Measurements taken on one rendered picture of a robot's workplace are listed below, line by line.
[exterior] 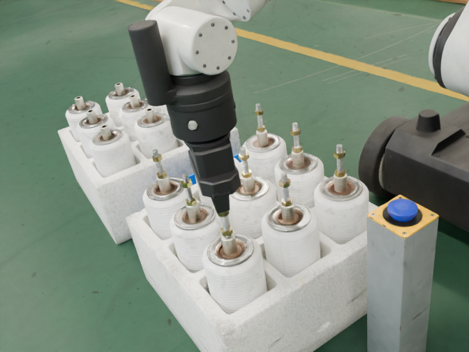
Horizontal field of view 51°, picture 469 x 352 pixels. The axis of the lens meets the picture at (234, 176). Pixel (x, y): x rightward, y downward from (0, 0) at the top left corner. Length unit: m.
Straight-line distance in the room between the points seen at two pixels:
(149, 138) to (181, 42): 0.68
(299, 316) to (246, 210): 0.20
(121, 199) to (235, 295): 0.51
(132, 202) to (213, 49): 0.73
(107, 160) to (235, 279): 0.55
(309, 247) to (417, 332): 0.22
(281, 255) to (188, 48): 0.41
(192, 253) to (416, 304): 0.37
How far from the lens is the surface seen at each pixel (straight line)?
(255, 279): 0.79
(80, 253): 1.30
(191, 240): 0.85
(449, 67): 0.88
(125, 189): 1.21
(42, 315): 1.19
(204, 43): 0.56
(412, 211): 0.72
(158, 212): 0.94
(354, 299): 0.95
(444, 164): 1.09
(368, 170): 1.19
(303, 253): 0.83
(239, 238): 0.80
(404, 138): 1.14
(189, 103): 0.60
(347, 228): 0.89
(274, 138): 1.06
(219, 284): 0.78
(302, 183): 0.94
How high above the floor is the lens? 0.77
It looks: 33 degrees down
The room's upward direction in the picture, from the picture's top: 10 degrees counter-clockwise
